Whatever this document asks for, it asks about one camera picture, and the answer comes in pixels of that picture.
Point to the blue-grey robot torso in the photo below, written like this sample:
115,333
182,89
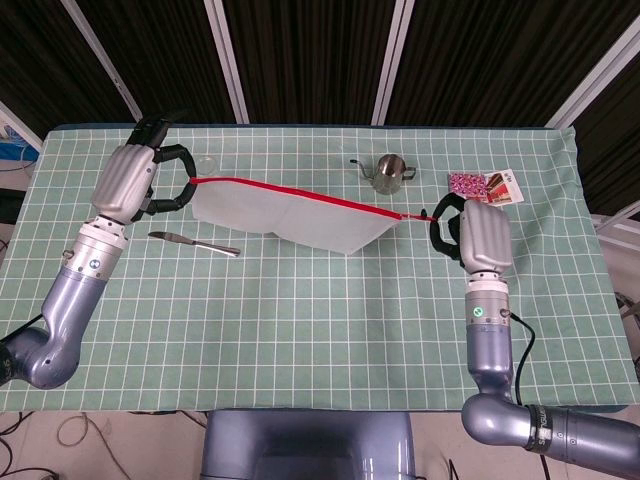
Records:
310,445

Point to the green checkered tablecloth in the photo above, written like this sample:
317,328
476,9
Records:
300,325

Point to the small metal pitcher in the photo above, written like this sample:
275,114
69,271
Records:
387,172

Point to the clear drinking glass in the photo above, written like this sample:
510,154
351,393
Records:
206,164

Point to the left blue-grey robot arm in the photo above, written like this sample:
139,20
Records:
70,300

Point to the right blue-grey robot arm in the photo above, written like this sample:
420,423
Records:
490,350

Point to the white aluminium frame post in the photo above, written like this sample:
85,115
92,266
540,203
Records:
392,60
17,125
595,75
107,65
227,60

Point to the pink patterned card box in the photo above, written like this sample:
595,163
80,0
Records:
466,184

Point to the silver table knife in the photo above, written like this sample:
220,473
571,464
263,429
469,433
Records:
200,245

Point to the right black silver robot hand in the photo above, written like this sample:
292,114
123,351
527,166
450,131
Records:
485,235

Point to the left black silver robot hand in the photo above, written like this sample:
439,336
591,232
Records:
122,180

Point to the clear mesh zipper pouch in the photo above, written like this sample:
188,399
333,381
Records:
280,210

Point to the red white postcard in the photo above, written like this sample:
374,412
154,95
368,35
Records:
505,187

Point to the black pleated curtain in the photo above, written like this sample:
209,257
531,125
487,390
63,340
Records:
310,50

